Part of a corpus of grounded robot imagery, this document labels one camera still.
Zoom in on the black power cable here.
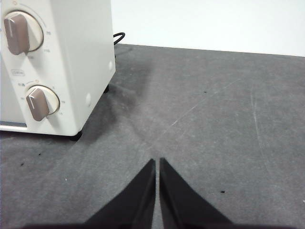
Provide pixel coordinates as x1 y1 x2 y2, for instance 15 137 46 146
112 32 126 46

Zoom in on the large taupe oven knob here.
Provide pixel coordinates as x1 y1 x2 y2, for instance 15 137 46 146
2 10 45 56

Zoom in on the small taupe oven knob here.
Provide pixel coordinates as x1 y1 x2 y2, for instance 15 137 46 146
25 84 61 122

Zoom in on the cream toaster oven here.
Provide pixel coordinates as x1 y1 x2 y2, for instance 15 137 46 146
0 0 117 142

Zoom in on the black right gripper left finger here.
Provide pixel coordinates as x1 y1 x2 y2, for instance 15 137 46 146
82 158 156 229

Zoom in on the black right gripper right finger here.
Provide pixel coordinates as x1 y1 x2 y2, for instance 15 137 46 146
159 157 235 229

